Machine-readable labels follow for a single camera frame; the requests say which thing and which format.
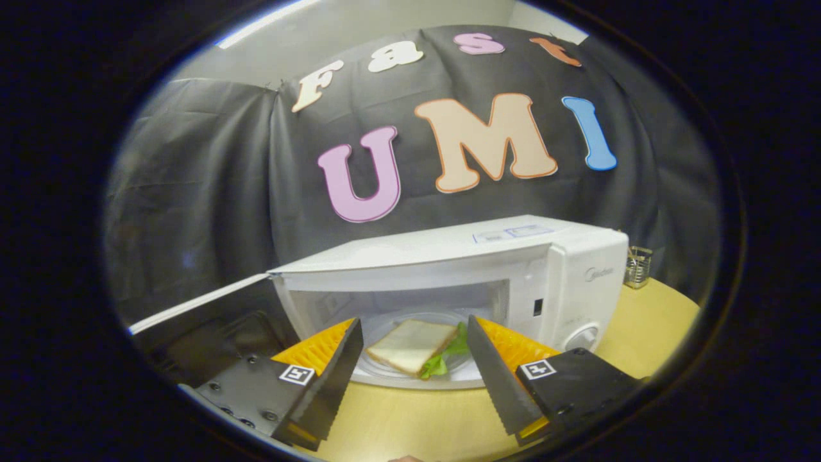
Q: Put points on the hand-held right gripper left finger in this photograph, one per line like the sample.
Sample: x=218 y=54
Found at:
x=333 y=391

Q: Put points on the black backdrop cloth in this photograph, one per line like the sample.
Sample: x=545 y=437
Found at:
x=211 y=192

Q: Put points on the lettuce sandwich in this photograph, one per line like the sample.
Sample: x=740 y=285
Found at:
x=410 y=346

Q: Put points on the metal mesh stick holder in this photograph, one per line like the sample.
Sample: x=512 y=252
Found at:
x=638 y=266

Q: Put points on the white microwave oven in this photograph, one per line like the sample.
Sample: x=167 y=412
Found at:
x=449 y=256

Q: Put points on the black cloth clip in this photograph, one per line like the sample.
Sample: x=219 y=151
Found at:
x=276 y=85

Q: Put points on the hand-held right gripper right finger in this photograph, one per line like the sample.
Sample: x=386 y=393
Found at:
x=503 y=391

